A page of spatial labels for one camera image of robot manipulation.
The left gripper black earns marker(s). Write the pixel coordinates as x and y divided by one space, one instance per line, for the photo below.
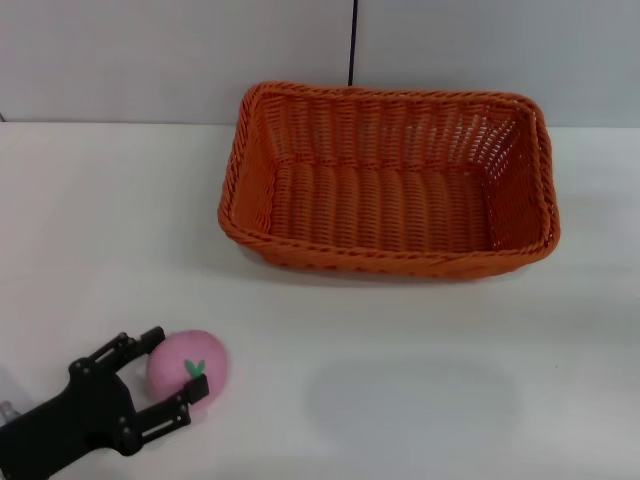
85 410

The pink toy peach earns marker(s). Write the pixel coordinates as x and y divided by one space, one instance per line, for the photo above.
185 350

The orange woven plastic basket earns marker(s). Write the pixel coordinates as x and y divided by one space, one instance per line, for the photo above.
380 210

